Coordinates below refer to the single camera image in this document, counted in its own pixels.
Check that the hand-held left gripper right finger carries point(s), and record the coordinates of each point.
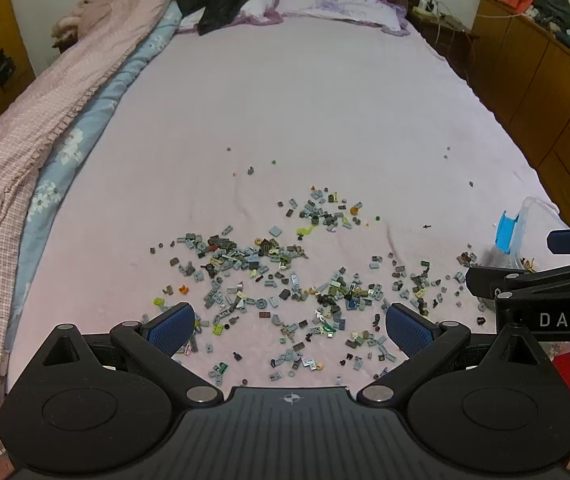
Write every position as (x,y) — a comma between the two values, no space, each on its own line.
(407,332)

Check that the blue floral quilt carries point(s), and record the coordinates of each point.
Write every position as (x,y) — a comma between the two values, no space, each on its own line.
(110,95)

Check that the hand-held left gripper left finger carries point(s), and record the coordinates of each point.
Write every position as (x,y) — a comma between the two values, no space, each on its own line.
(170,331)

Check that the dark wooden nightstand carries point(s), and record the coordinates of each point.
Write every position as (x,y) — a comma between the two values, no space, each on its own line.
(445,35)

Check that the pink plush toy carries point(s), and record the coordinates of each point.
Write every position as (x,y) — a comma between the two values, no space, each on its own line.
(87,7)

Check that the pink checked quilt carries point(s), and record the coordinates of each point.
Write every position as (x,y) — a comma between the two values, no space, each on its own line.
(40,125)

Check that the long wooden cabinet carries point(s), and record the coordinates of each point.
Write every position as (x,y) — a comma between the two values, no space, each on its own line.
(540,90)

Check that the purple frilled pillow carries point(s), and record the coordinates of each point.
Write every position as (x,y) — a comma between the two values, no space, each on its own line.
(335,2)

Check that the pile of small toy bricks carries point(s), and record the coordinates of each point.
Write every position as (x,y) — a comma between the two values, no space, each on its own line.
(254,261)

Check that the white pillow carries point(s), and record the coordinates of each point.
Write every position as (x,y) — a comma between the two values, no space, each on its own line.
(255,6)

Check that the clear plastic container blue latch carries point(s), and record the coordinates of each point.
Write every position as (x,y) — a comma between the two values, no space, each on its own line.
(522,240)

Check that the white power strip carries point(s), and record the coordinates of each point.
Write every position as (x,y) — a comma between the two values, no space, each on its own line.
(427,8)

